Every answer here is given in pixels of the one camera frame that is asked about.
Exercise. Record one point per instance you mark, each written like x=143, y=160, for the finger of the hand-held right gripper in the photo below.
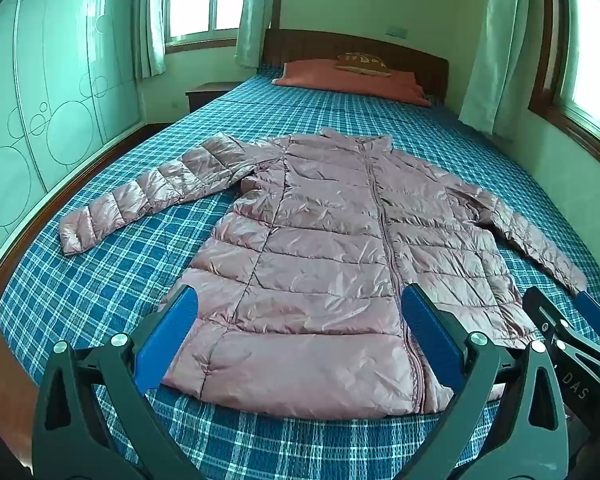
x=542, y=310
x=595, y=312

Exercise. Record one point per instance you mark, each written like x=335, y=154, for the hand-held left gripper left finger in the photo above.
x=167, y=330

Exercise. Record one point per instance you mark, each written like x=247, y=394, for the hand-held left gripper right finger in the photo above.
x=430, y=330

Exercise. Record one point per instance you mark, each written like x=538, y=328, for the pink puffer jacket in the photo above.
x=320, y=240

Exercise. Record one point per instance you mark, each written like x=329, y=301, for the bed with blue plaid sheet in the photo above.
x=130, y=270

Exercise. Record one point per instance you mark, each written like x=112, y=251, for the dark wooden nightstand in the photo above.
x=205, y=92

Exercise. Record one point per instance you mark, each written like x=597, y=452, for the dark wooden headboard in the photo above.
x=430, y=67

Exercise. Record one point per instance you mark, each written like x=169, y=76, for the wide white curtain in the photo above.
x=500, y=45

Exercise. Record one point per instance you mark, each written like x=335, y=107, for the white wardrobe with circle pattern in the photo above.
x=55, y=85

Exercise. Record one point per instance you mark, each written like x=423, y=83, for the brown printed cushion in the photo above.
x=362, y=63

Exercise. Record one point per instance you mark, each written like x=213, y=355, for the red pillow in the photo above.
x=310, y=77

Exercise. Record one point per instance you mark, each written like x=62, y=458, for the narrow white curtain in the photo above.
x=152, y=20

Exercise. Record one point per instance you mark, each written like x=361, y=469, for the window with wooden sill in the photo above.
x=205, y=0

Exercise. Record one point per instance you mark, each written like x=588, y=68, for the white curtain beside headboard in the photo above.
x=257, y=10

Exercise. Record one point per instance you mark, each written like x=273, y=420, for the window with brown frame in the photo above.
x=590, y=50

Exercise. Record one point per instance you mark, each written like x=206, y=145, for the white wall outlet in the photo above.
x=397, y=30

